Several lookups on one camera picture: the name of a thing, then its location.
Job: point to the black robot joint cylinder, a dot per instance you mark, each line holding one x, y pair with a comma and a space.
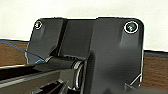
78, 75

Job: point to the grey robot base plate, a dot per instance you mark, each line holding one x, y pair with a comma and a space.
110, 56

